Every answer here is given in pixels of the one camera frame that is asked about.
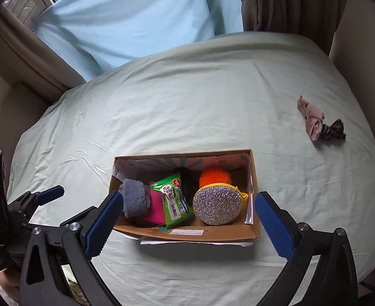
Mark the green wet wipes packet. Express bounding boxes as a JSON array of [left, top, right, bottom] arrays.
[[150, 172, 195, 229]]

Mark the cardboard box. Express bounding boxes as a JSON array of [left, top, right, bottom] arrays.
[[109, 148, 261, 248]]

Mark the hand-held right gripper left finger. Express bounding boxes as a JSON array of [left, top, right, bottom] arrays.
[[19, 190, 126, 306]]

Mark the silver glitter round pouch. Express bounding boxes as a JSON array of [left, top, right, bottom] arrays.
[[192, 183, 249, 227]]

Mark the beige curtain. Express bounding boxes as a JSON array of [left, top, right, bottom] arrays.
[[235, 0, 349, 58], [0, 6, 86, 93]]

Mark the pink cloth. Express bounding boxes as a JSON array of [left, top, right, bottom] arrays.
[[296, 95, 326, 142]]

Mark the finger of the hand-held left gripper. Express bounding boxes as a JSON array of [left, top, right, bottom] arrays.
[[24, 185, 66, 205]]

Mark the black floral scrunchie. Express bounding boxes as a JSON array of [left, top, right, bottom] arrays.
[[320, 119, 347, 141]]

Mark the light blue hanging cloth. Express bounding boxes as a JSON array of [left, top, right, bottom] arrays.
[[33, 0, 244, 83]]

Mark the grey knotted plush ball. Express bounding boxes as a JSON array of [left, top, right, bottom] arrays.
[[119, 178, 151, 219]]

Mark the orange fluffy pompom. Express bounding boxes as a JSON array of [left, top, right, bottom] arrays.
[[198, 166, 233, 189]]

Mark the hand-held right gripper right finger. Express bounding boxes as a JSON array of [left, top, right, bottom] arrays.
[[254, 191, 358, 306]]

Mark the person's left hand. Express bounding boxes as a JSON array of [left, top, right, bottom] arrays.
[[0, 268, 20, 303]]

